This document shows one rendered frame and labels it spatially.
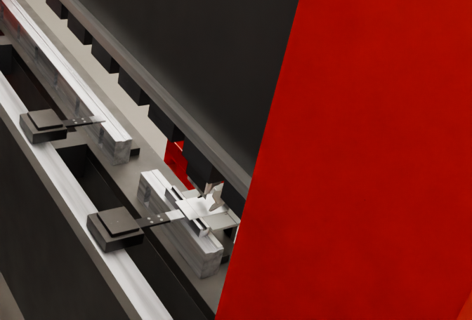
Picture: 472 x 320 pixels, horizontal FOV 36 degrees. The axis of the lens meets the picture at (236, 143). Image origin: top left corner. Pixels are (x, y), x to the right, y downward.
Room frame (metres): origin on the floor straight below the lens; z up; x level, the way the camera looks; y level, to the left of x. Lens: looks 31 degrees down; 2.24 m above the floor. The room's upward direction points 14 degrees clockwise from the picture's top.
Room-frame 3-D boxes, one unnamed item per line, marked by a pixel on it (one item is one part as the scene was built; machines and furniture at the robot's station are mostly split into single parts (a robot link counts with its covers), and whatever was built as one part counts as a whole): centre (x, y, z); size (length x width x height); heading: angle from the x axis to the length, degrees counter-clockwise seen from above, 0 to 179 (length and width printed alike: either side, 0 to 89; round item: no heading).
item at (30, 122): (1.91, 0.54, 1.01); 0.26 x 0.12 x 0.05; 131
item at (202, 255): (1.66, 0.11, 0.92); 0.39 x 0.06 x 0.10; 41
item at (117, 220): (1.51, 0.20, 1.01); 0.26 x 0.12 x 0.05; 131
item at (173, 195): (1.64, 0.09, 0.99); 0.20 x 0.03 x 0.03; 41
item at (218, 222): (1.72, -0.04, 1.00); 0.26 x 0.18 x 0.01; 131
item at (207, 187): (1.62, 0.08, 1.13); 0.10 x 0.02 x 0.10; 41
